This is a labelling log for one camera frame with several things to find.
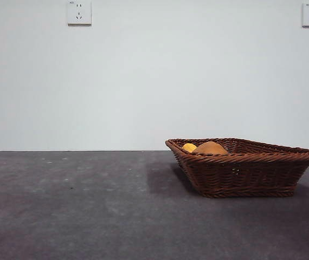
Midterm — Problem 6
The brown wicker basket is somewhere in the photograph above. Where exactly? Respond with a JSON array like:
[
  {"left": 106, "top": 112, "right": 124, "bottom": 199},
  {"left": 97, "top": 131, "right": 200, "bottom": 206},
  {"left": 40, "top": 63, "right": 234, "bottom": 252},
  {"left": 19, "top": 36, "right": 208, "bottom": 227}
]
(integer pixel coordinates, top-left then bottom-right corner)
[{"left": 165, "top": 138, "right": 309, "bottom": 198}]

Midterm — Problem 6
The yellow corn cob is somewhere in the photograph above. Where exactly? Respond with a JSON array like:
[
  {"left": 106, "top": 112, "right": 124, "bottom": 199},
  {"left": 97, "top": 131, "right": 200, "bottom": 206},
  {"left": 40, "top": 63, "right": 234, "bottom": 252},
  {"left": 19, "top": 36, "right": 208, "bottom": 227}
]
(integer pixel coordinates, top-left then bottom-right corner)
[{"left": 182, "top": 142, "right": 198, "bottom": 153}]

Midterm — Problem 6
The brown potato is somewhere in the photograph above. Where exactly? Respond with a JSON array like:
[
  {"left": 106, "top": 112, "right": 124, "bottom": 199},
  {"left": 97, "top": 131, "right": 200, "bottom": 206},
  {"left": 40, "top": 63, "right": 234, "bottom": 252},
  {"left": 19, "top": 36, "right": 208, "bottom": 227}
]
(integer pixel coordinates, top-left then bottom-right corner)
[{"left": 192, "top": 141, "right": 229, "bottom": 156}]

